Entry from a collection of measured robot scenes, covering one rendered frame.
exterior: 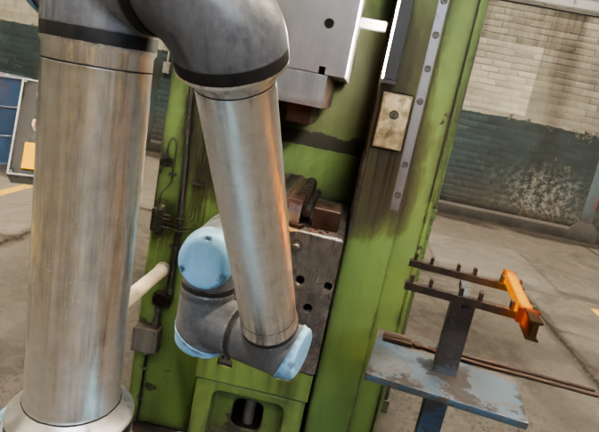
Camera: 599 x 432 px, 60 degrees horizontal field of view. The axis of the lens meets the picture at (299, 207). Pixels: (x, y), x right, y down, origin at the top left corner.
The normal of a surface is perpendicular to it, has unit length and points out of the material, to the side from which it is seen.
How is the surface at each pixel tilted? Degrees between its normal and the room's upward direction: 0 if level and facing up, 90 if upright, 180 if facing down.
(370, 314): 90
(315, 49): 90
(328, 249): 90
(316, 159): 90
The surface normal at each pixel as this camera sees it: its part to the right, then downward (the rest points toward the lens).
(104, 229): 0.58, 0.30
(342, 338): -0.12, 0.20
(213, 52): -0.04, 0.52
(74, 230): 0.12, 0.27
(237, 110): 0.15, 0.65
